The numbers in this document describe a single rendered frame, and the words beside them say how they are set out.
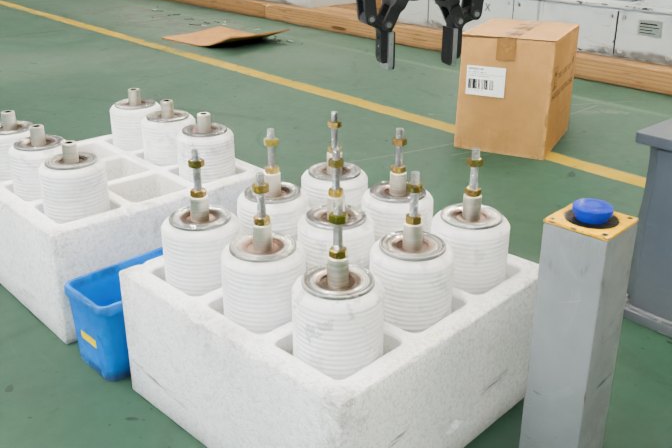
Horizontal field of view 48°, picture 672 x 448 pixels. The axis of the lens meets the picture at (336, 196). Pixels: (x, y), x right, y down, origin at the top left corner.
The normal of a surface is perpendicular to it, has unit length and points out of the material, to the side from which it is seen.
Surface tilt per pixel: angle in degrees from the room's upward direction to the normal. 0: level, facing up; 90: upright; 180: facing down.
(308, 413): 90
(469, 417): 90
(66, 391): 0
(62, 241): 90
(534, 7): 90
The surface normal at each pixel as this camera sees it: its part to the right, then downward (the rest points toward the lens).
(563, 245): -0.70, 0.26
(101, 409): 0.00, -0.93
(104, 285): 0.71, 0.22
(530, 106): -0.48, 0.33
